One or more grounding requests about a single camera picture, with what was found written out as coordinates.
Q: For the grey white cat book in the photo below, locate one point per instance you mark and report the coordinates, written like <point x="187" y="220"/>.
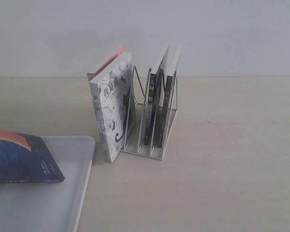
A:
<point x="112" y="96"/>

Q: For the blue moon cover book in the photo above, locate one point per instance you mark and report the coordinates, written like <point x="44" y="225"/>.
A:
<point x="25" y="158"/>

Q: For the black spine thin book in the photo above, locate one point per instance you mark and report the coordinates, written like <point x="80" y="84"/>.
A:
<point x="160" y="64"/>

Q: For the dark brown gold book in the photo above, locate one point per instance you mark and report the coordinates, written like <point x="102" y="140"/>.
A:
<point x="170" y="102"/>

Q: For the pink red spine book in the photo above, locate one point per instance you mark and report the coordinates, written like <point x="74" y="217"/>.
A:
<point x="100" y="68"/>

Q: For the white plastic tray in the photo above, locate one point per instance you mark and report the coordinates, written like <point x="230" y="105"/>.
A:
<point x="51" y="207"/>

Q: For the white wire book rack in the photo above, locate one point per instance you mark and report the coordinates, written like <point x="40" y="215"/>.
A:
<point x="156" y="110"/>

